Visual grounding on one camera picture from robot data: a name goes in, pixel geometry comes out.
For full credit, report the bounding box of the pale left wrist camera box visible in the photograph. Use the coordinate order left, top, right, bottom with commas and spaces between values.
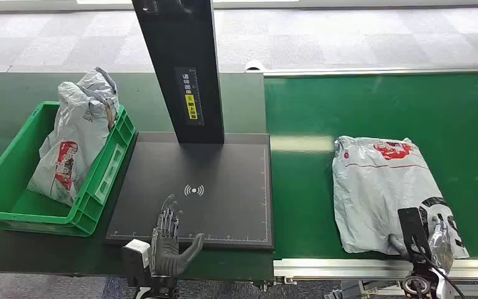
121, 239, 152, 270

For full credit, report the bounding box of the grey poly mailer red stripe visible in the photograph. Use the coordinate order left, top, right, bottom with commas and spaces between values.
331, 135, 470, 261

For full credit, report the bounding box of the crumpled grey poly mailer package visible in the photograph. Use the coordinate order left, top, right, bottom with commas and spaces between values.
27, 67, 120, 207

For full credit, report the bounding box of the aluminium conveyor frame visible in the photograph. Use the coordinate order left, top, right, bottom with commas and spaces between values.
245, 59, 478, 299

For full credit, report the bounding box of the green plastic basket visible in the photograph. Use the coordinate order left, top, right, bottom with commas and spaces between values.
0, 101, 136, 238

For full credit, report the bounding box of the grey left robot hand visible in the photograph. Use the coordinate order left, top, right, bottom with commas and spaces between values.
149, 194, 205, 277

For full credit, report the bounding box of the green conveyor belt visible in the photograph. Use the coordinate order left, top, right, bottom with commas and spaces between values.
263, 72, 478, 261

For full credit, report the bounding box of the black right wrist camera bracket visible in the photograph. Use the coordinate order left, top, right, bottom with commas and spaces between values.
397, 207, 433, 263

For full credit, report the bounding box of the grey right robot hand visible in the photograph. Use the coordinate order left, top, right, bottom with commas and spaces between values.
388, 212, 455, 274

